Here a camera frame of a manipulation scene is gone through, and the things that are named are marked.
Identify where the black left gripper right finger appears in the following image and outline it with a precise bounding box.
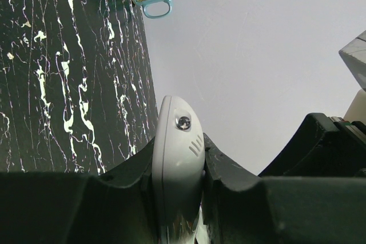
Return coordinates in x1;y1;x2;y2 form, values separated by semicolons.
202;137;365;243

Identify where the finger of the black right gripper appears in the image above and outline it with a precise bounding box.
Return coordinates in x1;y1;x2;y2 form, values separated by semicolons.
259;113;337;177

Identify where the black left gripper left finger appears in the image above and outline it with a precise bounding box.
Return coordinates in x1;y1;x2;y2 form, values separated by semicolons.
1;142;157;243

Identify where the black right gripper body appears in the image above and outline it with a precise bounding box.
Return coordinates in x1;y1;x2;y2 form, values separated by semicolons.
283;117;366;178

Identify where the white remote control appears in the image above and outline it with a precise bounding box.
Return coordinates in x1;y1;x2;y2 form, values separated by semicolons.
152;95;205;243

